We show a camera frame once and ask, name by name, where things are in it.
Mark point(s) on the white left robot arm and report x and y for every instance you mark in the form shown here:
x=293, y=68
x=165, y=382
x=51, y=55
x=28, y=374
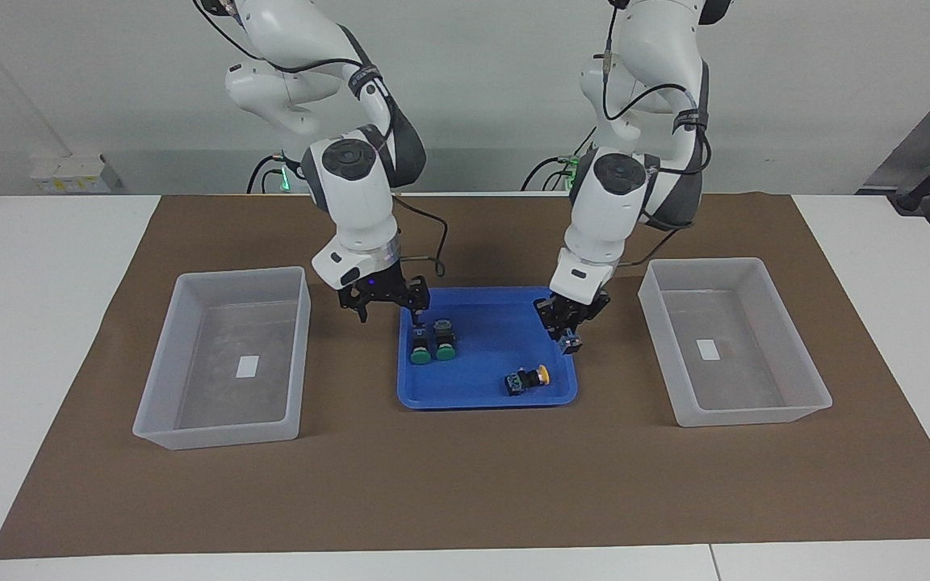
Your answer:
x=610, y=210

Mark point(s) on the brown paper table mat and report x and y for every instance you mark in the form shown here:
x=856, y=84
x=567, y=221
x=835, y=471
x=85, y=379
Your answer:
x=465, y=484

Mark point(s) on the white power strip box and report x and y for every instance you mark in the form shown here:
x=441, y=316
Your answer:
x=69, y=173

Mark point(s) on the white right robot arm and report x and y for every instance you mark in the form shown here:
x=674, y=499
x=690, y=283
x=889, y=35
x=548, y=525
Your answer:
x=352, y=202

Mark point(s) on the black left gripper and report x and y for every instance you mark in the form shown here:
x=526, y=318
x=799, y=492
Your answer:
x=571, y=313

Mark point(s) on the translucent plastic box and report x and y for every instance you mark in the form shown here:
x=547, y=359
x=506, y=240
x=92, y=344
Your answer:
x=223, y=403
x=743, y=387

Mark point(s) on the yellow push button switch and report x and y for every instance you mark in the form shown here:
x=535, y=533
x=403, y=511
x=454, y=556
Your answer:
x=525, y=381
x=571, y=345

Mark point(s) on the blue plastic tray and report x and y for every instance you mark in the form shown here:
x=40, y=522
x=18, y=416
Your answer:
x=485, y=363

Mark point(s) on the green push button switch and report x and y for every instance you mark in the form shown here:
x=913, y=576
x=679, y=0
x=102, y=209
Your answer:
x=444, y=340
x=421, y=347

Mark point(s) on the white paper label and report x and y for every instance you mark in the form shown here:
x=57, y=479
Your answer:
x=248, y=367
x=707, y=349

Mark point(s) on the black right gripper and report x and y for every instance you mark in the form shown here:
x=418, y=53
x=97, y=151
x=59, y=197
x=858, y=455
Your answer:
x=388, y=289

